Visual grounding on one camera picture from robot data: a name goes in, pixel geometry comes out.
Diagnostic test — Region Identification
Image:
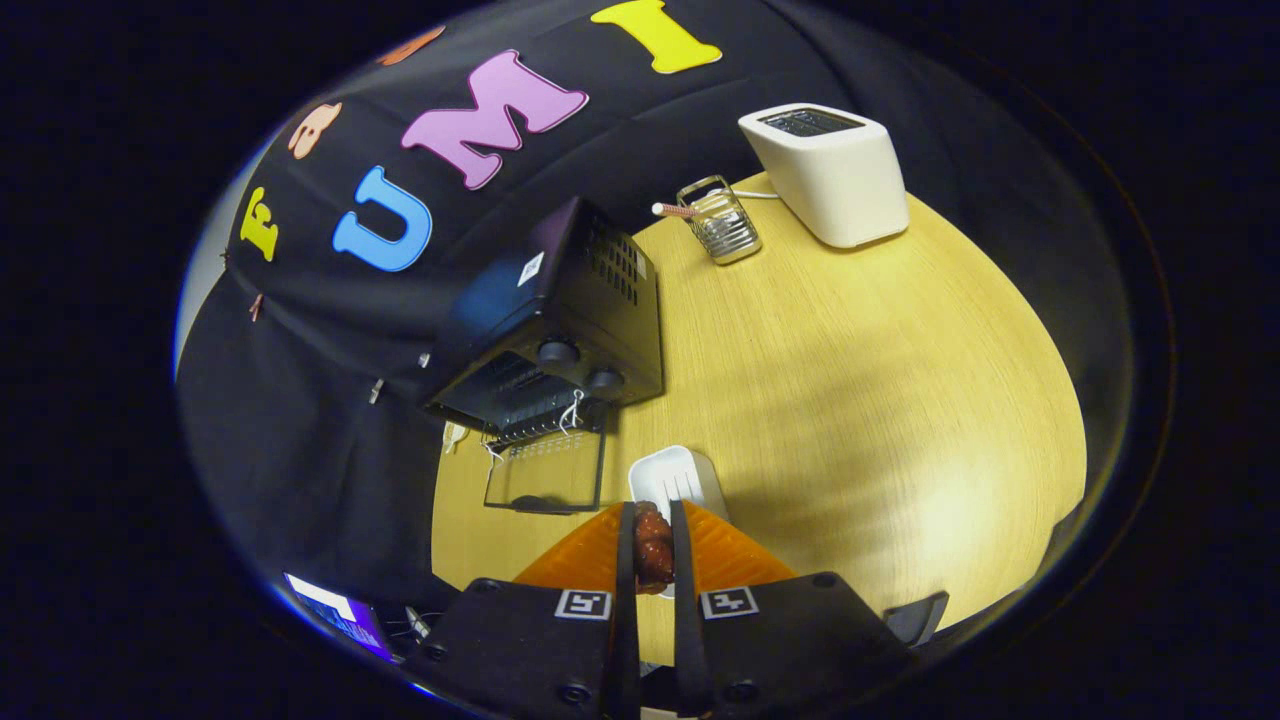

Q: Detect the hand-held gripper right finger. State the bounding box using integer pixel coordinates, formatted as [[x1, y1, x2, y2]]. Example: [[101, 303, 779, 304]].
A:
[[668, 498, 916, 720]]

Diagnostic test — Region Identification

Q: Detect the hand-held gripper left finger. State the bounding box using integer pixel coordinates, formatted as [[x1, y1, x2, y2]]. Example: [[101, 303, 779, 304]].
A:
[[405, 500, 642, 720]]

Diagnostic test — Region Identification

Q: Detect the red meat slice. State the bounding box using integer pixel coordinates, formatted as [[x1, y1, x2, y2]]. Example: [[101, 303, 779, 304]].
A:
[[634, 501, 677, 596]]

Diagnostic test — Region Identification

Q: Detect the black toaster oven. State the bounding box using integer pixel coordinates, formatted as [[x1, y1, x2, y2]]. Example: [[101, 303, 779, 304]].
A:
[[418, 195, 666, 516]]

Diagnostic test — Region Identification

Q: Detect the white toaster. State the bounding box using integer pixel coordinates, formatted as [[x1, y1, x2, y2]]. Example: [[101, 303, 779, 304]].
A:
[[738, 102, 911, 249]]

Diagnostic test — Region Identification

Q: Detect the white ridged tray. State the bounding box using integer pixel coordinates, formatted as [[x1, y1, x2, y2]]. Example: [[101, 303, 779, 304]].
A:
[[628, 445, 731, 523]]

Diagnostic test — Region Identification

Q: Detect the dark angular object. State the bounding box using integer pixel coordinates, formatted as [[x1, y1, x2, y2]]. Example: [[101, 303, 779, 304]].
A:
[[885, 590, 951, 649]]

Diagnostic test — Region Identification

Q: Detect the laptop with lit screen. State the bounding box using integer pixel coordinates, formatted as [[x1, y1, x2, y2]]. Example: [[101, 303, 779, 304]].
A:
[[283, 570, 393, 663]]

